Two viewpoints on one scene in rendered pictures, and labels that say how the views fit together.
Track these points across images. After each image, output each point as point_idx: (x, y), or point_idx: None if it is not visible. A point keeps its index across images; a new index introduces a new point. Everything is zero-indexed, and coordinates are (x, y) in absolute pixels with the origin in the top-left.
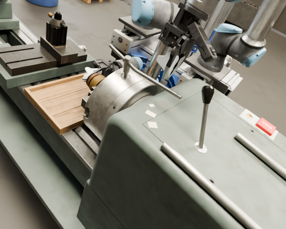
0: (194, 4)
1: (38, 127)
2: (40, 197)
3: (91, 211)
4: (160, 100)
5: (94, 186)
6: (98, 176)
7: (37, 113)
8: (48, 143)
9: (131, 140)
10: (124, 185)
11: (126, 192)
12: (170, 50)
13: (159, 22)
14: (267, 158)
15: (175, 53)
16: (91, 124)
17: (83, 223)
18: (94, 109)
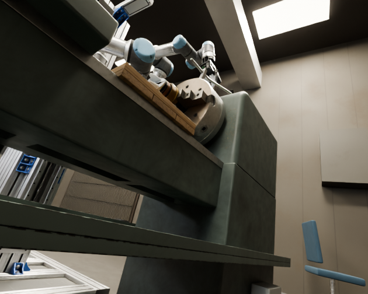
0: (214, 57)
1: (134, 150)
2: (224, 248)
3: (238, 202)
4: None
5: (240, 159)
6: (242, 144)
7: (141, 116)
8: (158, 175)
9: (252, 102)
10: (252, 137)
11: (253, 142)
12: (212, 74)
13: (151, 65)
14: None
15: (218, 74)
16: (216, 110)
17: (232, 246)
18: (217, 97)
